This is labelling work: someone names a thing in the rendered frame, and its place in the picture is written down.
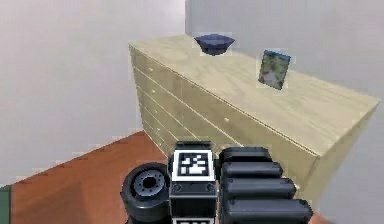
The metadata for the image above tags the pale wooden chest of drawers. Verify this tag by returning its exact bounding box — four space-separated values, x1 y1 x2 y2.
128 34 381 209

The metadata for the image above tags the dark blue bowl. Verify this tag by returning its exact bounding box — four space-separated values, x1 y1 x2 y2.
193 33 236 57

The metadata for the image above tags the blue framed picture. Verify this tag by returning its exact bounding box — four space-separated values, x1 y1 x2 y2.
257 49 292 91

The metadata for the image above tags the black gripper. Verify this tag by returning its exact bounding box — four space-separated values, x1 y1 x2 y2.
120 162 172 224

